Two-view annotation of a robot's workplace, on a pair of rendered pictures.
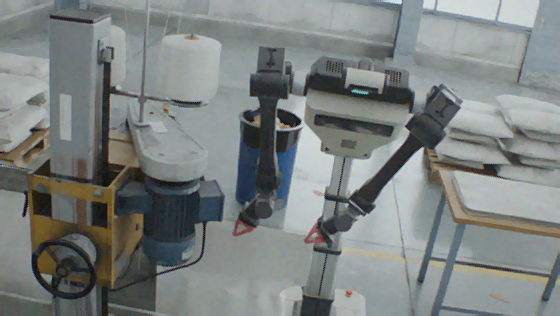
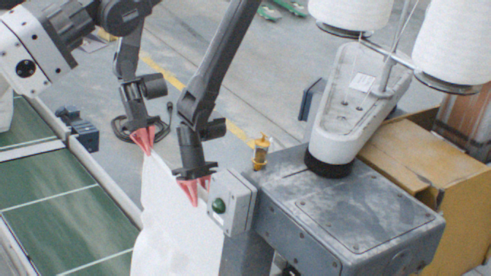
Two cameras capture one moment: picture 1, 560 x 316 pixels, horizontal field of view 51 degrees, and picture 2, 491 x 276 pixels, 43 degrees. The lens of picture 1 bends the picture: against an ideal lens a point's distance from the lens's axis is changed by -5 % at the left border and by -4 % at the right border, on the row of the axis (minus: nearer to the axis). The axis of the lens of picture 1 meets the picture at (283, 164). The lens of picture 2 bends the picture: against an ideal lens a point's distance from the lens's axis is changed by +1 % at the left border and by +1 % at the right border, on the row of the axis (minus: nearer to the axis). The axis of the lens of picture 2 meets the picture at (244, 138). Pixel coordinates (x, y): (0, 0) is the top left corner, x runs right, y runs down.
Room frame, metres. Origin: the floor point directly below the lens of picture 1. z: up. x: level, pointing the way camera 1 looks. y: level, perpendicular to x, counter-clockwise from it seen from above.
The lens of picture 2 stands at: (2.61, 1.06, 1.93)
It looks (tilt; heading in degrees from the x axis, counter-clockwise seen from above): 30 degrees down; 225
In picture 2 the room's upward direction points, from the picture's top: 9 degrees clockwise
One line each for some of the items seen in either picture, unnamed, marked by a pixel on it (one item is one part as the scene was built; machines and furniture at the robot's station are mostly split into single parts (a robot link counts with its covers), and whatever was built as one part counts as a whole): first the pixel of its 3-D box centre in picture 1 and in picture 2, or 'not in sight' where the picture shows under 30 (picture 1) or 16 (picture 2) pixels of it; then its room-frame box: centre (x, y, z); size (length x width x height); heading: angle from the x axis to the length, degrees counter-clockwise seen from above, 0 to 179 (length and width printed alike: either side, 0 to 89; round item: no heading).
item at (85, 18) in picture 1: (80, 15); not in sight; (1.42, 0.54, 1.76); 0.12 x 0.11 x 0.01; 177
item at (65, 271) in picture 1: (63, 270); not in sight; (1.25, 0.52, 1.13); 0.18 x 0.11 x 0.18; 87
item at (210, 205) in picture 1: (207, 204); (319, 106); (1.52, 0.20, 1.25); 0.10 x 0.08 x 0.12; 22
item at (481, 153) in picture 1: (469, 148); not in sight; (4.98, -1.61, 0.33); 0.66 x 0.43 x 0.13; 87
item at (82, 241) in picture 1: (74, 254); not in sight; (1.33, 0.52, 1.14); 0.11 x 0.06 x 0.11; 87
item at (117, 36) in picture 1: (101, 53); (465, 26); (1.63, 0.56, 1.61); 0.15 x 0.14 x 0.17; 87
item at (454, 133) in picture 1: (464, 126); not in sight; (5.24, -1.59, 0.44); 0.66 x 0.43 x 0.13; 177
